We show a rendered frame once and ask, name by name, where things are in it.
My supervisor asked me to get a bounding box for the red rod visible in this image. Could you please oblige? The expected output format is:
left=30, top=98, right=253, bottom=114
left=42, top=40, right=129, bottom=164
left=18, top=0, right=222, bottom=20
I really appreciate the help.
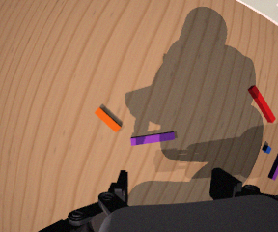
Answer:
left=248, top=85, right=275, bottom=123

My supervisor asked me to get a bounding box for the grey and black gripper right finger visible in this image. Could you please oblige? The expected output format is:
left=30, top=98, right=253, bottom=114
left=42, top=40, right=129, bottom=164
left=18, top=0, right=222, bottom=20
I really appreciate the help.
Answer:
left=209, top=167, right=278, bottom=201

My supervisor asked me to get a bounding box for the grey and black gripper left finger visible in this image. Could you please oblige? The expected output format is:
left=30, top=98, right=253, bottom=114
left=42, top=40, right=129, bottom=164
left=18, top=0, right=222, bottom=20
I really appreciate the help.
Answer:
left=38, top=170, right=128, bottom=232

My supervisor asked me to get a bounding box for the orange rod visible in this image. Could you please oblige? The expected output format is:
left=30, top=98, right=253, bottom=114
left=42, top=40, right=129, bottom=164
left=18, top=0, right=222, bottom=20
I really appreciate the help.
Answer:
left=95, top=107, right=121, bottom=132

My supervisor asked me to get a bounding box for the small blue cube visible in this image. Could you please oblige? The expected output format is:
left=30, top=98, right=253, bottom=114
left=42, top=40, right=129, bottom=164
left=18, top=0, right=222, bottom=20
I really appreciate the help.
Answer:
left=262, top=145, right=271, bottom=154

